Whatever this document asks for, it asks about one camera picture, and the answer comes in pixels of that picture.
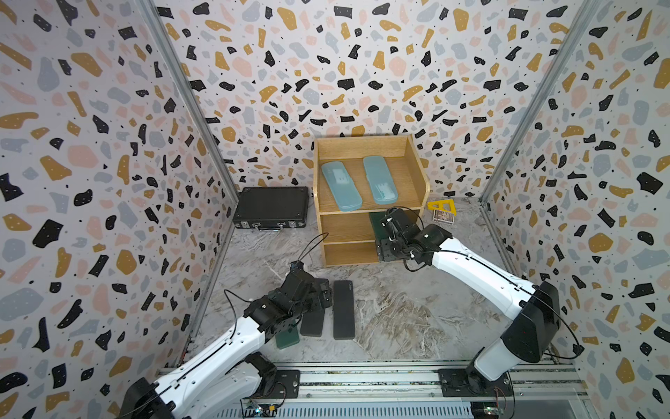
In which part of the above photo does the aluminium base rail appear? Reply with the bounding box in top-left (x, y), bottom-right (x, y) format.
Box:
top-left (203, 361), bottom-right (598, 418)

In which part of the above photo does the black briefcase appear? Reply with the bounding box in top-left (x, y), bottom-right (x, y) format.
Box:
top-left (233, 187), bottom-right (309, 230)

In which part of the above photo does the black right pencil case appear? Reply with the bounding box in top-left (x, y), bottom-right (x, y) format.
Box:
top-left (333, 280), bottom-right (356, 340)

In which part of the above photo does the dark green pencil case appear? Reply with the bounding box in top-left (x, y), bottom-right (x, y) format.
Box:
top-left (275, 326), bottom-right (300, 350)
top-left (368, 211), bottom-right (389, 240)

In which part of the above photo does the small photo card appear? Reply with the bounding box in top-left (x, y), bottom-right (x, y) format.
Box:
top-left (433, 209), bottom-right (455, 225)

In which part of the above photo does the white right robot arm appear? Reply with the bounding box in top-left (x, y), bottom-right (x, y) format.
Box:
top-left (377, 208), bottom-right (561, 394)

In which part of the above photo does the yellow triangle ruler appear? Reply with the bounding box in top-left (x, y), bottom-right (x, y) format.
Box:
top-left (427, 199), bottom-right (457, 216)

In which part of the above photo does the black left pencil case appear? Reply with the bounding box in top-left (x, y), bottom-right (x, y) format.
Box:
top-left (300, 309), bottom-right (326, 337)

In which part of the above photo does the light blue pencil case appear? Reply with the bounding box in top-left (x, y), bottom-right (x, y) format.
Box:
top-left (321, 162), bottom-right (363, 212)
top-left (363, 155), bottom-right (399, 205)

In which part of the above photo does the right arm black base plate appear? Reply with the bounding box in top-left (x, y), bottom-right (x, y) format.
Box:
top-left (437, 368), bottom-right (513, 397)

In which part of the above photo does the black pencil case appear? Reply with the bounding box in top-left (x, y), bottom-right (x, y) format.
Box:
top-left (300, 309), bottom-right (326, 337)
top-left (333, 280), bottom-right (356, 340)

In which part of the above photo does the wooden three-tier shelf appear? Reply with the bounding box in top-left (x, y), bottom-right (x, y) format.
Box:
top-left (313, 135), bottom-right (430, 267)

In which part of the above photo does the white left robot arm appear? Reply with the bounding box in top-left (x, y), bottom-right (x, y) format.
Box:
top-left (120, 262), bottom-right (333, 418)

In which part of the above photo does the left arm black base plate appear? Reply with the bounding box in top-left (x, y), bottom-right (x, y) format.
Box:
top-left (251, 369), bottom-right (301, 400)

